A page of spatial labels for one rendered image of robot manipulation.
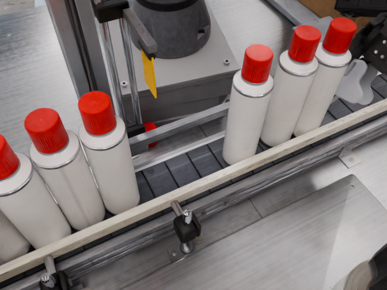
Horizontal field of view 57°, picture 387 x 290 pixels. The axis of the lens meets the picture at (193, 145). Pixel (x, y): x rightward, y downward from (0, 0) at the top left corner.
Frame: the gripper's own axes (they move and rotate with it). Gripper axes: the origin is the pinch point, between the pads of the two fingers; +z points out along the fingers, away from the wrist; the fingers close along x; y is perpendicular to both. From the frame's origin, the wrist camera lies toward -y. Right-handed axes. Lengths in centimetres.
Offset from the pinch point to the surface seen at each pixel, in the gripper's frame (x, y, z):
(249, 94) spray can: -21.2, 2.5, -0.1
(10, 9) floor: 7, -215, 104
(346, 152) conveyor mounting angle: 8.1, 6.3, 6.9
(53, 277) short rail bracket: -40.4, 8.9, 22.9
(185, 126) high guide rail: -22.2, -2.7, 10.1
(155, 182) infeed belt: -23.5, -0.6, 19.8
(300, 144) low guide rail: -5.7, 4.9, 6.2
